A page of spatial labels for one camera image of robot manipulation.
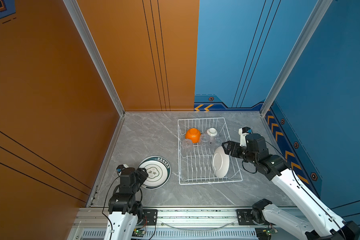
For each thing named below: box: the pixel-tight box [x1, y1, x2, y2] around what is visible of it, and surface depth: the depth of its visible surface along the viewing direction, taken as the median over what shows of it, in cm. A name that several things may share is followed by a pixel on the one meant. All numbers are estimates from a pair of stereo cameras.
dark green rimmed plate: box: [138, 156, 171, 190], surface depth 88 cm
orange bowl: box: [185, 128, 201, 144], surface depth 100 cm
